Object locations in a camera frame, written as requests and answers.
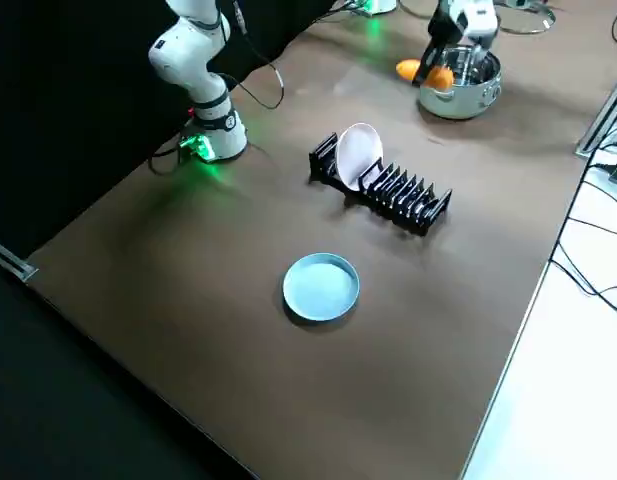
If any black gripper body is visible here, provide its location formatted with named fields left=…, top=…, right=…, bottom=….
left=427, top=0, right=467, bottom=51

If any orange corn cob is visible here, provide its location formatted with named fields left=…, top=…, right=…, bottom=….
left=395, top=58, right=455, bottom=92

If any glass pot lid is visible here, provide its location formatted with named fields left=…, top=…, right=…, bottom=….
left=495, top=2, right=558, bottom=36

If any stainless steel pot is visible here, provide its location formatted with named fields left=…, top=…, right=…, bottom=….
left=417, top=45, right=503, bottom=121

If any white plate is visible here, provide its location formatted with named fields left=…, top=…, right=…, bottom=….
left=335, top=122, right=385, bottom=192

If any light blue plate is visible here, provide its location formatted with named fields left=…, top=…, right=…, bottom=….
left=281, top=252, right=362, bottom=327

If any black dish rack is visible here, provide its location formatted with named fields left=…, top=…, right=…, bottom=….
left=307, top=131, right=453, bottom=237

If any aluminium frame post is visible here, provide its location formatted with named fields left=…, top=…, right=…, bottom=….
left=575, top=69, right=617, bottom=159
left=0, top=234, right=39, bottom=284

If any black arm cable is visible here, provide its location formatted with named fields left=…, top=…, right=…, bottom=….
left=230, top=0, right=289, bottom=110

